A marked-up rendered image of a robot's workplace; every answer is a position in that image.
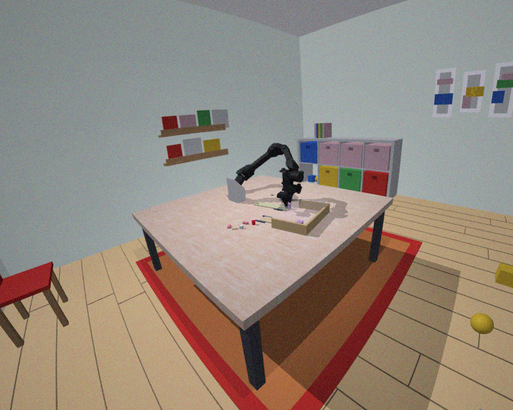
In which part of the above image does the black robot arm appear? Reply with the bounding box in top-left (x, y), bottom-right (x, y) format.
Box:
top-left (235, 143), bottom-right (304, 194)

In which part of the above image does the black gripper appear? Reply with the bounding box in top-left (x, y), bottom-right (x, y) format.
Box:
top-left (277, 180), bottom-right (295, 206)

